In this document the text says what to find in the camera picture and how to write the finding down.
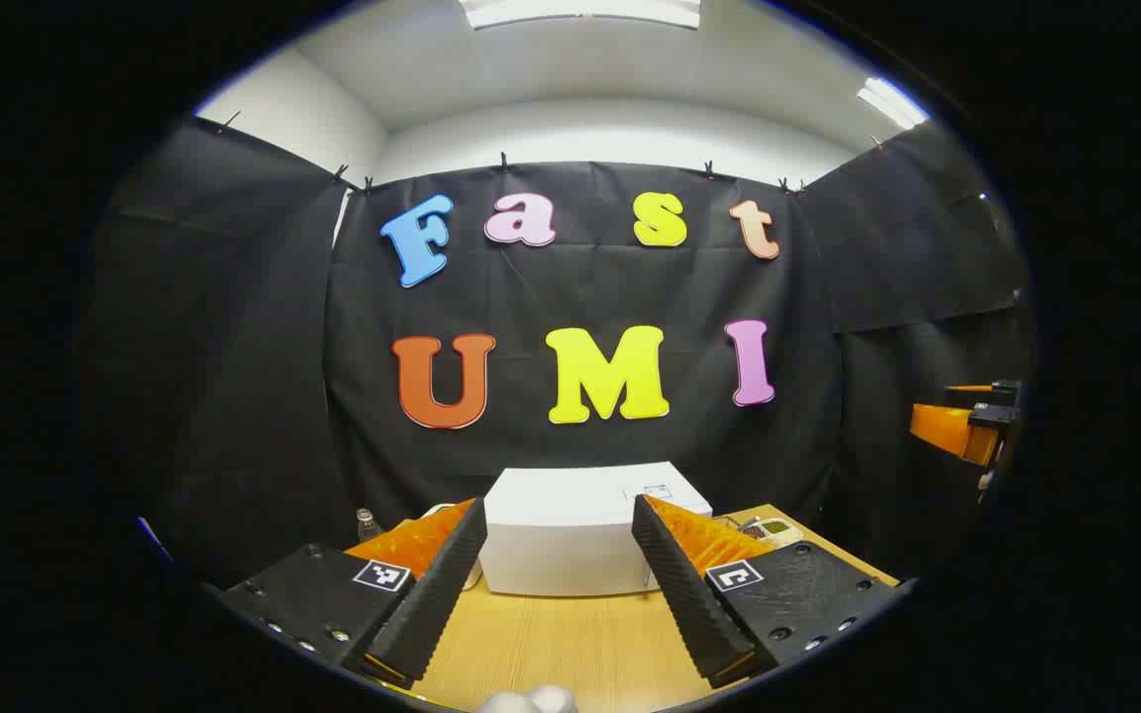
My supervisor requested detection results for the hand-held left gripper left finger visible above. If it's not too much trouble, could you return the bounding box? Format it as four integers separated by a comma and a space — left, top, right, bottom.
217, 497, 488, 691

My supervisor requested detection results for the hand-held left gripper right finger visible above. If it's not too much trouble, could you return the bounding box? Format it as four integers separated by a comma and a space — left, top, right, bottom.
632, 494, 913, 691

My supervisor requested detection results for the white microwave oven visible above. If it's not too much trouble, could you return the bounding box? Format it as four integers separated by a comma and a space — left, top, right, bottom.
478, 461, 714, 598

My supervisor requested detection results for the white toaster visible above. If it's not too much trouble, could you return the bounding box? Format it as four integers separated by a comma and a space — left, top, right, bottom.
419, 502, 484, 592

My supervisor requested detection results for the divided dish with beans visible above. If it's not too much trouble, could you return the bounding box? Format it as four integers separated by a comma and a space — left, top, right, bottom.
729, 515, 804, 549

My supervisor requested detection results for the black backdrop cloth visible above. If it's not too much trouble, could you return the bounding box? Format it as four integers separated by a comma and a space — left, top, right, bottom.
80, 117, 1037, 590

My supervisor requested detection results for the small ceiling light panel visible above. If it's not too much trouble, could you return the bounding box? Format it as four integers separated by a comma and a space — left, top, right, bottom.
856, 77, 930, 130

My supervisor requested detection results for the long ceiling light panel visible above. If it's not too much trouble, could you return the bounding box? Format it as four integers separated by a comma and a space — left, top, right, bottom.
459, 0, 702, 31

